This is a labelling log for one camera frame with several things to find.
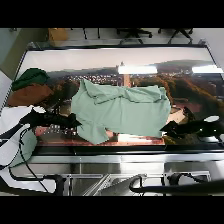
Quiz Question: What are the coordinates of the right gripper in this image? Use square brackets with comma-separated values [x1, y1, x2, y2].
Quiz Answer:
[159, 120, 185, 138]

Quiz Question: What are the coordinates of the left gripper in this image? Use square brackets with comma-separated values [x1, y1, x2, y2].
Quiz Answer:
[61, 112, 83, 130]

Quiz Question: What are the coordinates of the light green shirt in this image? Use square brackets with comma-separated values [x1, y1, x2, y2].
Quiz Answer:
[71, 77, 172, 146]

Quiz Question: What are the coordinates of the pale green garment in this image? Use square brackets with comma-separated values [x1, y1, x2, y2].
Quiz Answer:
[12, 128, 38, 167]

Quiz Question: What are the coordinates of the brown garment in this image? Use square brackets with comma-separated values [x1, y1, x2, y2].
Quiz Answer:
[6, 83, 55, 108]

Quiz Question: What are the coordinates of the dark green garment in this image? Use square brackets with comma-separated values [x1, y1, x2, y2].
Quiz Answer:
[11, 67, 51, 92]

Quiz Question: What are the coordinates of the brown cardboard box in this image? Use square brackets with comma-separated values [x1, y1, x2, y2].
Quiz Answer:
[47, 27, 70, 43]

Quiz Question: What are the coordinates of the black office chair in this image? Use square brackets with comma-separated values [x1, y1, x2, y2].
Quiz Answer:
[116, 27, 153, 45]
[157, 27, 195, 45]

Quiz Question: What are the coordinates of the black cable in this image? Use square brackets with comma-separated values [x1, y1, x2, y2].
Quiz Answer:
[162, 172, 210, 187]
[7, 128, 60, 195]

